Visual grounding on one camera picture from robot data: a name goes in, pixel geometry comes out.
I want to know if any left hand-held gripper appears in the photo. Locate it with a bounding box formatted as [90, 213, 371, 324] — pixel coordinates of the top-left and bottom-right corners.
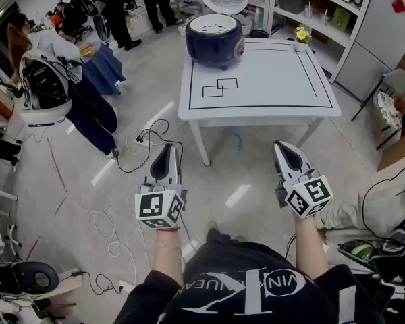
[134, 142, 189, 232]

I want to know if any white shell backpack rig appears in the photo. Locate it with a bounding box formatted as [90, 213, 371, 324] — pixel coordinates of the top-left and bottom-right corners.
[19, 51, 74, 128]

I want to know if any grey chair with black legs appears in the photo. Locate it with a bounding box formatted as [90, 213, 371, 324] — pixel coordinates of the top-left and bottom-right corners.
[350, 68, 405, 151]

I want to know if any yellow potted flower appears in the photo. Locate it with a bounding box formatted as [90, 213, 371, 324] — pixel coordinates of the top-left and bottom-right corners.
[293, 26, 313, 52]

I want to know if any blue covered stand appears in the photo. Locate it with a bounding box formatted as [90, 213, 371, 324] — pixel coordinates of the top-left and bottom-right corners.
[82, 41, 127, 97]

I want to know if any wooden side table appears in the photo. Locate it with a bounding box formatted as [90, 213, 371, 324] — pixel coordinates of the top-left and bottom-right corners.
[376, 135, 405, 173]

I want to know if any white power strip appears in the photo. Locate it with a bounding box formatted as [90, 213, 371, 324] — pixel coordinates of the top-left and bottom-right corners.
[134, 136, 155, 149]

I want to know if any green box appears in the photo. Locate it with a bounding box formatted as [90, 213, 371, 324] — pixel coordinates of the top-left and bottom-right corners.
[332, 7, 352, 30]

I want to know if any white perforated lid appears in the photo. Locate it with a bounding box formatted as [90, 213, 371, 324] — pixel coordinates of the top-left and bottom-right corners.
[190, 14, 238, 36]

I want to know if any white metal shelving rack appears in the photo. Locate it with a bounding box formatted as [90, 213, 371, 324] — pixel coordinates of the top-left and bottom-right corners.
[161, 0, 375, 84]

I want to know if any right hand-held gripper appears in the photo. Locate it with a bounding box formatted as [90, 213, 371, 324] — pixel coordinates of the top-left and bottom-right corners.
[272, 140, 334, 219]

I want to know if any grey refrigerator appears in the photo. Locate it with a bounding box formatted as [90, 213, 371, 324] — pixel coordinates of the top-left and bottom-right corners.
[333, 0, 405, 103]

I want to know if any dark blue rice cooker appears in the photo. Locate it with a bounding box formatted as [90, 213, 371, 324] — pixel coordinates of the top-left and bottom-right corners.
[184, 0, 250, 71]

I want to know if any person's left forearm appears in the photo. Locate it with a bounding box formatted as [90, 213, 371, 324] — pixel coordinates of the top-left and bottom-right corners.
[151, 228, 184, 288]

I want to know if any brown dried bouquet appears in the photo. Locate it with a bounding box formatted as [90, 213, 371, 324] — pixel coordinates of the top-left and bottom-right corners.
[393, 92, 405, 115]

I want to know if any patterned round seat cushion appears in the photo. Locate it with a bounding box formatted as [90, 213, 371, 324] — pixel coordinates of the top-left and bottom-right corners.
[377, 91, 402, 132]

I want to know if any black oval floor fan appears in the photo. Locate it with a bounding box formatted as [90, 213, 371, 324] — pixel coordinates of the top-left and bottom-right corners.
[80, 0, 111, 43]

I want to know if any person's right forearm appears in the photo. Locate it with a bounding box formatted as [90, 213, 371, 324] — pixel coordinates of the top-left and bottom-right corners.
[292, 214, 331, 282]

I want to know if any golden bowl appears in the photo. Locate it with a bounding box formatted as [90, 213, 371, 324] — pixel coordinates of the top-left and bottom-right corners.
[78, 42, 96, 57]

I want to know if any green tape roll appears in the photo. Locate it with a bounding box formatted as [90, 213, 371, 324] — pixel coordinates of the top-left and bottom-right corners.
[352, 244, 375, 262]

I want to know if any person's black printed shirt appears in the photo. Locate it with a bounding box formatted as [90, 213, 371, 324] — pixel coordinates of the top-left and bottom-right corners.
[113, 229, 387, 324]

